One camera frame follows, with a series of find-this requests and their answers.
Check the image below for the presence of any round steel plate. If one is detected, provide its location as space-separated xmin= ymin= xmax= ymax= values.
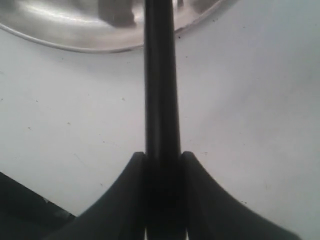
xmin=0 ymin=0 xmax=222 ymax=53

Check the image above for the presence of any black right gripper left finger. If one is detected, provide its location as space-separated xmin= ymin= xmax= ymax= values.
xmin=47 ymin=152 xmax=146 ymax=240

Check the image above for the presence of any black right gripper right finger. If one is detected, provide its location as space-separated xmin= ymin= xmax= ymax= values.
xmin=181 ymin=151 xmax=299 ymax=240

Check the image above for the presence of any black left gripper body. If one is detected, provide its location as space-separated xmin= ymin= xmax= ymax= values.
xmin=0 ymin=173 xmax=76 ymax=240

